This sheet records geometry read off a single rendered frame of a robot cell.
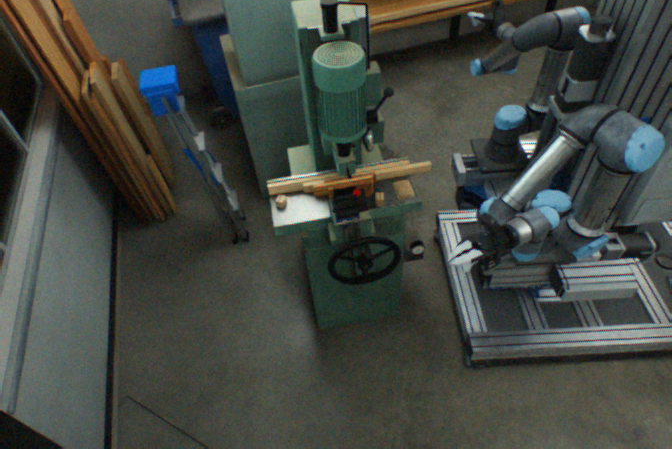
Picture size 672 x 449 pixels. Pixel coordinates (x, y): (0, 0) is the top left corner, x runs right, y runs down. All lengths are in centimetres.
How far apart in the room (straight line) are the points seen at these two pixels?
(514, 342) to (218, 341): 148
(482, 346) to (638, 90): 125
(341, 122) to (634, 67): 91
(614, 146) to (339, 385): 163
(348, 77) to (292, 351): 153
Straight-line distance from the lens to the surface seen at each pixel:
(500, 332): 239
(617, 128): 149
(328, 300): 233
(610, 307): 266
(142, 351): 278
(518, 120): 211
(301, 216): 185
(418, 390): 246
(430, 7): 397
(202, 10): 338
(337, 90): 155
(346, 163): 180
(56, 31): 298
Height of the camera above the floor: 229
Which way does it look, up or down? 47 degrees down
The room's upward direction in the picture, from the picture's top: 5 degrees counter-clockwise
